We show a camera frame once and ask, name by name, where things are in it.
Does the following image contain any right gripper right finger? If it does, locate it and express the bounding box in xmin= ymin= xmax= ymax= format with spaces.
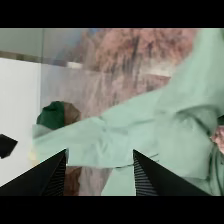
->
xmin=132 ymin=148 xmax=212 ymax=197

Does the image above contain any mint green shirt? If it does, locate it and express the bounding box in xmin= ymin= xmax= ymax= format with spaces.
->
xmin=31 ymin=28 xmax=224 ymax=197

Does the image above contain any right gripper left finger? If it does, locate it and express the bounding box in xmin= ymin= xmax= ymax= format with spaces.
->
xmin=0 ymin=148 xmax=68 ymax=197

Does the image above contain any dark green garment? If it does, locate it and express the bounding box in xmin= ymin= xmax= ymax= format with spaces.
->
xmin=36 ymin=100 xmax=67 ymax=131

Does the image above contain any brown garment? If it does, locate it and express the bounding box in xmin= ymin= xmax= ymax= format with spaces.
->
xmin=63 ymin=101 xmax=82 ymax=127

